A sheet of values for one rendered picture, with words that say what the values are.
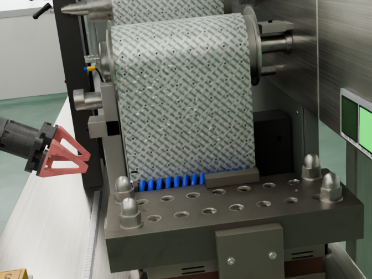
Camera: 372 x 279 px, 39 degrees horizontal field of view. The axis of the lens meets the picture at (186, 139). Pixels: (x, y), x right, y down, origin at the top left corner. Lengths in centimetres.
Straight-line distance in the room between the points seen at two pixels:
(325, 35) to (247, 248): 34
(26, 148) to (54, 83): 573
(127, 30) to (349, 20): 39
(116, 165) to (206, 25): 33
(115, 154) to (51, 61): 560
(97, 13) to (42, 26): 539
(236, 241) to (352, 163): 50
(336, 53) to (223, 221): 30
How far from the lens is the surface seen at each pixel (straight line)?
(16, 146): 95
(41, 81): 669
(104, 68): 95
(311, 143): 104
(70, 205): 127
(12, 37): 666
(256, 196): 89
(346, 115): 77
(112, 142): 104
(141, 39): 93
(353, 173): 124
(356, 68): 74
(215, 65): 93
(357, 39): 73
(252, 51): 95
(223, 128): 96
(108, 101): 101
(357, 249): 131
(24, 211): 129
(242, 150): 98
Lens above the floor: 140
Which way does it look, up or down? 18 degrees down
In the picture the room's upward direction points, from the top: 6 degrees counter-clockwise
